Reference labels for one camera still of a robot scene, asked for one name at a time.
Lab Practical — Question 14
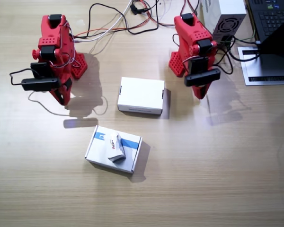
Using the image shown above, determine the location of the white power supply unit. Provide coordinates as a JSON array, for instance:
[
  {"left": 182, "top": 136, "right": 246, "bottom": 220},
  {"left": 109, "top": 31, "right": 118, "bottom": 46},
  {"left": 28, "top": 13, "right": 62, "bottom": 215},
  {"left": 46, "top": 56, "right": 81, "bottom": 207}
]
[{"left": 200, "top": 0, "right": 248, "bottom": 46}]

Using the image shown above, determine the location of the red wire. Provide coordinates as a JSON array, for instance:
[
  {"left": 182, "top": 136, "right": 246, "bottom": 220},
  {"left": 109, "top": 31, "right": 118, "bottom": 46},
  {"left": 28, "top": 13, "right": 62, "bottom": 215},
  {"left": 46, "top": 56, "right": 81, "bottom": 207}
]
[{"left": 142, "top": 0, "right": 197, "bottom": 27}]

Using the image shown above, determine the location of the thin black webcam cable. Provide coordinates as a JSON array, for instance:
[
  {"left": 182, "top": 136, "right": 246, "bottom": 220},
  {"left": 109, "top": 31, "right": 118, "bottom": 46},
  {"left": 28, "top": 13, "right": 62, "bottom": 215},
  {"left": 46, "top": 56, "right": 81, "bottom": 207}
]
[{"left": 9, "top": 68, "right": 41, "bottom": 86}]

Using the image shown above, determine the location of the black bar webcam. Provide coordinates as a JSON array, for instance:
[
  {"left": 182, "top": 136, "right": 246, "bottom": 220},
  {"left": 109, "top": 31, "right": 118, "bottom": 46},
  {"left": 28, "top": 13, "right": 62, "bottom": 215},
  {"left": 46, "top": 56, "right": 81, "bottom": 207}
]
[
  {"left": 21, "top": 62, "right": 62, "bottom": 92},
  {"left": 184, "top": 56, "right": 222, "bottom": 88}
]

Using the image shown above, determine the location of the thick black cable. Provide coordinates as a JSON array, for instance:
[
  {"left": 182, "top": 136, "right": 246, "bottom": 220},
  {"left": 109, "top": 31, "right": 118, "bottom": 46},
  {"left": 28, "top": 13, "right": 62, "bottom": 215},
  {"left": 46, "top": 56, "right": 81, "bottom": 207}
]
[{"left": 223, "top": 35, "right": 261, "bottom": 63}]

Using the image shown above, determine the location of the short black cable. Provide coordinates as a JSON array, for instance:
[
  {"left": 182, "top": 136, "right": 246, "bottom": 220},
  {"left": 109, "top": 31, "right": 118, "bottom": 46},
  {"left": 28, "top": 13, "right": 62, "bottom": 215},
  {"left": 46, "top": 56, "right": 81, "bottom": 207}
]
[{"left": 172, "top": 34, "right": 181, "bottom": 49}]

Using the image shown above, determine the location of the plain white box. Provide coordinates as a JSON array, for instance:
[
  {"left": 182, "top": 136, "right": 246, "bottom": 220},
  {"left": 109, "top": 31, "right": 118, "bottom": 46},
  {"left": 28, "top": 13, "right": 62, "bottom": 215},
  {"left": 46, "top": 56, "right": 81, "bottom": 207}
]
[{"left": 117, "top": 77, "right": 165, "bottom": 115}]

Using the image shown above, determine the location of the white box with blue stripe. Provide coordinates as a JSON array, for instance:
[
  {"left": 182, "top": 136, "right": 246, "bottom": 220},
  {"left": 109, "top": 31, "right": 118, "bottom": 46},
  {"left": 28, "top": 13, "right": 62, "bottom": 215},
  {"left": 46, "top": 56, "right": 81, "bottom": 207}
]
[{"left": 84, "top": 125, "right": 143, "bottom": 175}]

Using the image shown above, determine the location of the white cable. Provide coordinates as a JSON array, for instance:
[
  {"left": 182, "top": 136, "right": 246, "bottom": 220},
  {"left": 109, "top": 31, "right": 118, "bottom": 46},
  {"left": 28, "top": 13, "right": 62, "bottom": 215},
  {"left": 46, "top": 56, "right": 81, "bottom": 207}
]
[{"left": 73, "top": 0, "right": 133, "bottom": 44}]

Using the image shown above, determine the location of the thin black looped cable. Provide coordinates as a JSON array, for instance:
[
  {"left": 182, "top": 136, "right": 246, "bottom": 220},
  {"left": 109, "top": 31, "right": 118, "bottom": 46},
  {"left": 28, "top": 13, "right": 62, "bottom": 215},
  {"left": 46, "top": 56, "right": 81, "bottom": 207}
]
[{"left": 214, "top": 44, "right": 234, "bottom": 76}]

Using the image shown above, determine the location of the thin red cable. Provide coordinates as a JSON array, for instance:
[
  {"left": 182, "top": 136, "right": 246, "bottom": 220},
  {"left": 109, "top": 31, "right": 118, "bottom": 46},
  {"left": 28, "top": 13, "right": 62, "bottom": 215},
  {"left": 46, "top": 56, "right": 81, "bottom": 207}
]
[{"left": 73, "top": 13, "right": 157, "bottom": 39}]

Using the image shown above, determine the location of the black laptop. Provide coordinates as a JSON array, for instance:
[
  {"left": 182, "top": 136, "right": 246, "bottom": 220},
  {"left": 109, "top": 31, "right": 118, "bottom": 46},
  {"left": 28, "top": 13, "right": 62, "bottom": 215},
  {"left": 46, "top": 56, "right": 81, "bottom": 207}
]
[
  {"left": 237, "top": 16, "right": 284, "bottom": 86},
  {"left": 247, "top": 0, "right": 284, "bottom": 44}
]

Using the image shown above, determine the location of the green cable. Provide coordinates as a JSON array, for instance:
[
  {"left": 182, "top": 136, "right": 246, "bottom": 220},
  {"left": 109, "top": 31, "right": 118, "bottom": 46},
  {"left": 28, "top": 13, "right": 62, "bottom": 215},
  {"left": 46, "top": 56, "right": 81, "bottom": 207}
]
[{"left": 215, "top": 29, "right": 256, "bottom": 46}]

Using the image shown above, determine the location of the bundle of cables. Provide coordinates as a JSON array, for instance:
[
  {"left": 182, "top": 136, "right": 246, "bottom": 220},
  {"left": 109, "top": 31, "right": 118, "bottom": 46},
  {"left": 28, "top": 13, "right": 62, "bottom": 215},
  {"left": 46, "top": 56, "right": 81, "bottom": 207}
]
[{"left": 71, "top": 0, "right": 160, "bottom": 35}]

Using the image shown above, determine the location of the black cable connector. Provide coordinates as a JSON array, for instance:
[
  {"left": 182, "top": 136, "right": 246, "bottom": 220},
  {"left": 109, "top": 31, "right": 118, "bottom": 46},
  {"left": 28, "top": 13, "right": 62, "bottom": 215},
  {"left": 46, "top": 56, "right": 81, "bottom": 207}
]
[{"left": 129, "top": 2, "right": 146, "bottom": 15}]

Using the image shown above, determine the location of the small white carton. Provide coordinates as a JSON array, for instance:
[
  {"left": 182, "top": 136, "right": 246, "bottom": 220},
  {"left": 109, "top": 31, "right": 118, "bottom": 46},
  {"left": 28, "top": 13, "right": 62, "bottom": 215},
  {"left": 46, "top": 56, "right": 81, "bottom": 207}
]
[{"left": 106, "top": 132, "right": 127, "bottom": 163}]

